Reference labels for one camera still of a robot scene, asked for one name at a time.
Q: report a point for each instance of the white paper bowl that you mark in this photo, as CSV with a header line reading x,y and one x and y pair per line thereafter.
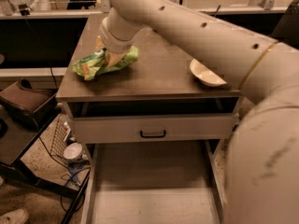
x,y
205,75

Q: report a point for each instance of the green rice chip bag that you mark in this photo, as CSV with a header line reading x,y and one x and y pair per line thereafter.
x,y
93,65

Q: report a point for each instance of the white shoe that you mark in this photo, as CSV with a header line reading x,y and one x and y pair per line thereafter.
x,y
18,216

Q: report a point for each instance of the white cup on floor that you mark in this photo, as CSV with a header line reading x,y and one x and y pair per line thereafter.
x,y
73,152

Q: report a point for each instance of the upper drawer with black handle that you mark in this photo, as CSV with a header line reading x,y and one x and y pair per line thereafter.
x,y
128,129

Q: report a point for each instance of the brown bag on side table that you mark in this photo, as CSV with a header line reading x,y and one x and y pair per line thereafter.
x,y
27,105

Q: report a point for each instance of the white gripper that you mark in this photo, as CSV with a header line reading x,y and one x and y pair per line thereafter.
x,y
116,45

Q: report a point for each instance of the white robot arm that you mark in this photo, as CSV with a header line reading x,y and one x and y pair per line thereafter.
x,y
262,172

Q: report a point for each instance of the grey drawer cabinet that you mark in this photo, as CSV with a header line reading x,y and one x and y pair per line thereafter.
x,y
159,83

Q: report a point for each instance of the black side table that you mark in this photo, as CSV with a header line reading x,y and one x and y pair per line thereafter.
x,y
15,141

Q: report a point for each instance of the grey office chair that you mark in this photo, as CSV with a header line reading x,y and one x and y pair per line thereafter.
x,y
287,29

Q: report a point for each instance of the wire basket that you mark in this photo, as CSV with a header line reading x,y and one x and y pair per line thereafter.
x,y
60,138

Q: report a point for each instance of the open middle drawer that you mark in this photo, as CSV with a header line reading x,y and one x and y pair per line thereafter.
x,y
153,183

